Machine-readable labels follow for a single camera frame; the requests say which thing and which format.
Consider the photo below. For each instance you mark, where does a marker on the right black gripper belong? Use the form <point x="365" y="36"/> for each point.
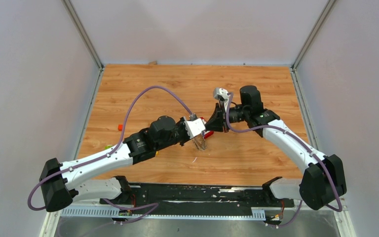
<point x="216" y="123"/>

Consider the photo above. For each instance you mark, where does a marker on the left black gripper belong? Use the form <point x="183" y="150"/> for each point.
<point x="182" y="124"/>

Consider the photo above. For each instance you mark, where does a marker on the grey metal keyring disc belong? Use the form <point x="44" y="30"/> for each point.
<point x="200" y="142"/>

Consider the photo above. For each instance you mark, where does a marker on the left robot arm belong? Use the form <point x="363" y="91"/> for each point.
<point x="63" y="183"/>

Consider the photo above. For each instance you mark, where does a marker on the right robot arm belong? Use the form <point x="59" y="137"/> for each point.
<point x="323" y="181"/>

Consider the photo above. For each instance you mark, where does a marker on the red window toy block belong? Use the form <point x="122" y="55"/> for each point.
<point x="207" y="133"/>

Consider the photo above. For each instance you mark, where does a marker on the small red yellow toy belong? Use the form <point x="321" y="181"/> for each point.
<point x="108" y="147"/>

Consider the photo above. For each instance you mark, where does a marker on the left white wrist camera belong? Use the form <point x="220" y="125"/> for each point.
<point x="194" y="127"/>

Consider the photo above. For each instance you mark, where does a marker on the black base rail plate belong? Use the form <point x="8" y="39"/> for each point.
<point x="198" y="199"/>

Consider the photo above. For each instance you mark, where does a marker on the white slotted cable duct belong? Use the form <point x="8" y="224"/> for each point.
<point x="111" y="212"/>

